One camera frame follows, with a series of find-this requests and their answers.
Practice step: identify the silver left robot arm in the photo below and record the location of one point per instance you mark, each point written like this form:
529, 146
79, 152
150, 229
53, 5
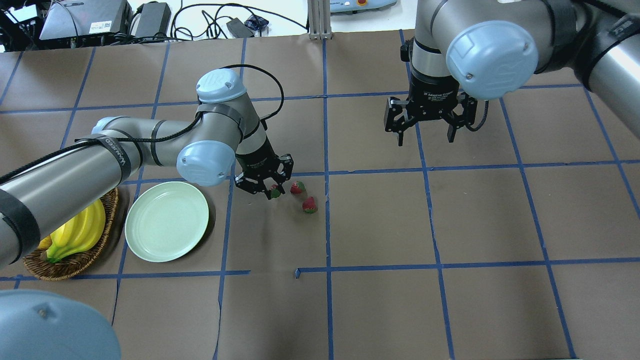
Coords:
39, 197

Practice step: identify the yellow banana bunch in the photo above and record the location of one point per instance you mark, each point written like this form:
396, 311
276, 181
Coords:
77, 235

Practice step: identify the wicker fruit basket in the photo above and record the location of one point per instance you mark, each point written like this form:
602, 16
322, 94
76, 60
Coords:
79, 262

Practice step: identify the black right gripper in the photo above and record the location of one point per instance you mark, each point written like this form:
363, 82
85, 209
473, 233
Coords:
431, 95

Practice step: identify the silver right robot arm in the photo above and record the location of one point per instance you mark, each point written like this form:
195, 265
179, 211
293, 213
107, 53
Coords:
466, 51

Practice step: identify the aluminium frame post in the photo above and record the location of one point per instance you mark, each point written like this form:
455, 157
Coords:
318, 17

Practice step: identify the black computer case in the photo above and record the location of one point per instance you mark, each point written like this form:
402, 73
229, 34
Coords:
84, 19

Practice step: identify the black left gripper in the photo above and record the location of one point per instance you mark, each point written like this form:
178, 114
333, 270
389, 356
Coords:
256, 158

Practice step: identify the red strawberry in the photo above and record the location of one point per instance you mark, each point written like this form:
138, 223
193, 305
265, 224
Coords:
274, 191
309, 205
297, 188

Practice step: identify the black power adapter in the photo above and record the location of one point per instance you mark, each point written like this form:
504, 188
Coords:
151, 19

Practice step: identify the light green plate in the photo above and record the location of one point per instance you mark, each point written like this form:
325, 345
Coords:
167, 221

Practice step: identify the red strawberry at corner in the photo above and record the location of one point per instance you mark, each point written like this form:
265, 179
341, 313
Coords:
309, 205

